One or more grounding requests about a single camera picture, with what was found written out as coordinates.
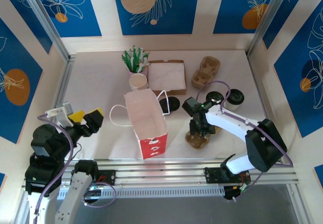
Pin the brown pulp cup carrier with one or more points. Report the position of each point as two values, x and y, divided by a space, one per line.
199 143
204 75

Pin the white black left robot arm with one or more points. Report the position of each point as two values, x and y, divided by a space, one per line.
75 191

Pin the aluminium table side rail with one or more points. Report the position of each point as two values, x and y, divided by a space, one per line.
265 108
63 82

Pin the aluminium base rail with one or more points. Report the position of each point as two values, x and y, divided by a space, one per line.
161 173

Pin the pink cup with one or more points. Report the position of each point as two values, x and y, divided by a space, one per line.
146 70

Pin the brown cardboard box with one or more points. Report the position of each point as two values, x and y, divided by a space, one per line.
174 92

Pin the red white paper bag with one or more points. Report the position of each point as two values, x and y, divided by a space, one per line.
151 145

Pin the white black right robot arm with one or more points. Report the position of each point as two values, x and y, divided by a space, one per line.
227 123

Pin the aluminium frame post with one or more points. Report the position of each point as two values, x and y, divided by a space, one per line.
45 19
270 17

